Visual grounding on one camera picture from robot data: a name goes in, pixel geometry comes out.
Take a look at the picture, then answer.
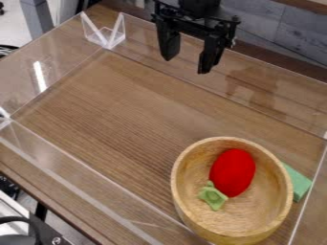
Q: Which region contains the red felt strawberry toy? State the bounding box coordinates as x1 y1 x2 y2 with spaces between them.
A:
209 148 258 198

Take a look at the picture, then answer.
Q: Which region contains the light wooden bowl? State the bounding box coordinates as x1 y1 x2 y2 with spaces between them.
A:
170 137 293 245

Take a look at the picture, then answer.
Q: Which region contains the clear acrylic tray wall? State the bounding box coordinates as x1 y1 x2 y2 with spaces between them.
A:
0 14 327 245

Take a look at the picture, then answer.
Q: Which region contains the black cable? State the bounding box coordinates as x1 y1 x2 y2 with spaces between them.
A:
0 215 45 245

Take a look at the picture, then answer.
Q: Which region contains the clear acrylic corner bracket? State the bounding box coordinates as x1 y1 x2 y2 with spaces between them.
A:
81 11 127 50

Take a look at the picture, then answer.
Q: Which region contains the green rectangular block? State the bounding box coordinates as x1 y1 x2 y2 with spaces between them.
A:
282 163 313 203

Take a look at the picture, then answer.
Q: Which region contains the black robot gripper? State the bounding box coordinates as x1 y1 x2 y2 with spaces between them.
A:
153 0 242 74

